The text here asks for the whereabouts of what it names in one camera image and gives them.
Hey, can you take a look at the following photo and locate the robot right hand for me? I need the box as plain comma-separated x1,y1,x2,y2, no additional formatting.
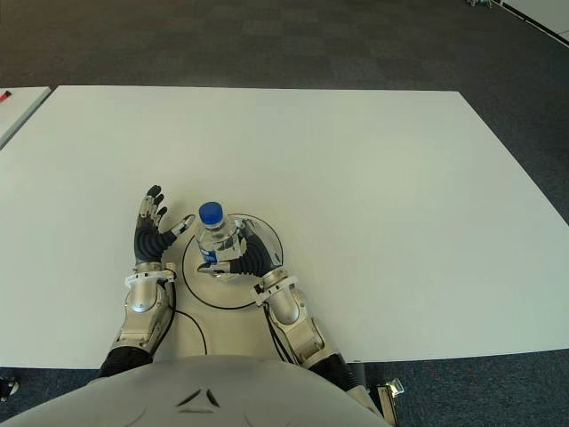
197,220,273,280

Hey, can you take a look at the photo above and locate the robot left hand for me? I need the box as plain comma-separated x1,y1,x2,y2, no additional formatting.
132,185,196,269

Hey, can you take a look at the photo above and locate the clear water bottle blue cap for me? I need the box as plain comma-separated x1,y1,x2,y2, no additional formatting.
195,201,244,279

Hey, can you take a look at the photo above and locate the white plate black rim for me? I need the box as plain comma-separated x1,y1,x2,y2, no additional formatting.
181,213,285,310

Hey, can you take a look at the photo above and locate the grey robot torso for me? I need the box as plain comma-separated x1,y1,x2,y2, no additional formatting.
0,353,388,427

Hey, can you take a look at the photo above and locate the grey table leg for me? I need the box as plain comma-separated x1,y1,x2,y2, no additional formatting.
349,362,368,389

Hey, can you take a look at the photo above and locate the white side table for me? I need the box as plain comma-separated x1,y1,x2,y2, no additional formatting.
0,86,53,150

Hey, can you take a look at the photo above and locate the black caster wheel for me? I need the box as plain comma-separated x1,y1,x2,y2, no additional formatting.
0,375,21,401

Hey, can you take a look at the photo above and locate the white panel with black edge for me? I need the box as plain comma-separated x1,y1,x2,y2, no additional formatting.
504,0,569,48

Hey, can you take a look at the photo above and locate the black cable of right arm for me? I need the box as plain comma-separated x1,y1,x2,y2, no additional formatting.
265,306,294,364

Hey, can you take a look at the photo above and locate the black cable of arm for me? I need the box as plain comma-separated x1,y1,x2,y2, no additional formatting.
265,306,294,364
171,284,208,357

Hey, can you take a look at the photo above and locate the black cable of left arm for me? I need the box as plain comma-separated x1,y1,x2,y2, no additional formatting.
171,284,208,357

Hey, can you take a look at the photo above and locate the silver metal bracket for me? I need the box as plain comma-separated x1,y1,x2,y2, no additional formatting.
375,377,405,419

